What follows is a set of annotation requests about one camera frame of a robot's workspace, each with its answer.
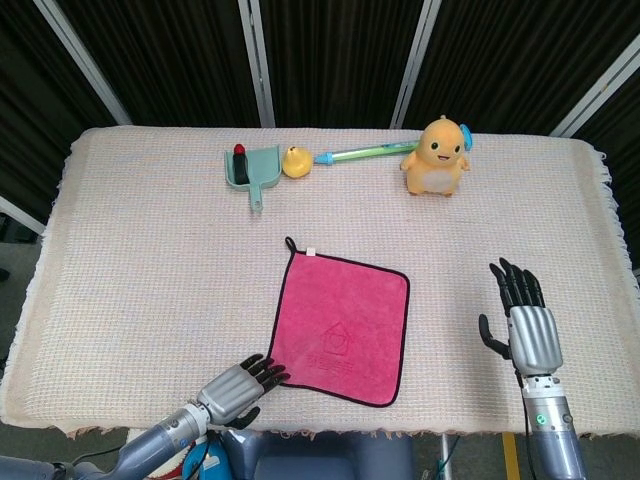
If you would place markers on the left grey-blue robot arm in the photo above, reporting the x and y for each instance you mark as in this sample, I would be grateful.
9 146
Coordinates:
160 440

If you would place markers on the blue and white device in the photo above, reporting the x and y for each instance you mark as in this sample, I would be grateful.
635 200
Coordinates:
207 462

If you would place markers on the teal plastic dustpan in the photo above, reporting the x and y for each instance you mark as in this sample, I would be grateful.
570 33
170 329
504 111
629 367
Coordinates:
262 167

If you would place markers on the pale pink woven tablecloth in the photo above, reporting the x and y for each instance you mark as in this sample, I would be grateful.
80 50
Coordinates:
150 280

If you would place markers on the aluminium frame post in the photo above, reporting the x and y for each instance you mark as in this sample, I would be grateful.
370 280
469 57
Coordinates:
416 60
20 212
595 85
81 60
256 60

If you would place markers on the pink and grey cloth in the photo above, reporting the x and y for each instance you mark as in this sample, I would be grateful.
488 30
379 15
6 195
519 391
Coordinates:
340 320

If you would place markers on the yellow plush chick toy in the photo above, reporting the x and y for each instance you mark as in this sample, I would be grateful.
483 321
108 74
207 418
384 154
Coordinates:
435 165

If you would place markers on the red and black lipstick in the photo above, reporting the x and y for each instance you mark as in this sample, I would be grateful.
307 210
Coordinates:
242 167

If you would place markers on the white table leg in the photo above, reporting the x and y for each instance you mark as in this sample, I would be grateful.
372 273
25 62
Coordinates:
445 457

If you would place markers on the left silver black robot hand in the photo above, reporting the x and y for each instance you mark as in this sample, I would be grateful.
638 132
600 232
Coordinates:
227 397

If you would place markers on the grey-blue robot torso base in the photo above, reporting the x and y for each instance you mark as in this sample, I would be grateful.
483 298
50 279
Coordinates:
325 460

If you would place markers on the black pleated curtain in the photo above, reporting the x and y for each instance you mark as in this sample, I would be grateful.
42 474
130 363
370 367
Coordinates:
340 60

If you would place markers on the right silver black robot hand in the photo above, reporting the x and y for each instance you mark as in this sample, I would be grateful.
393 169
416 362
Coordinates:
535 340

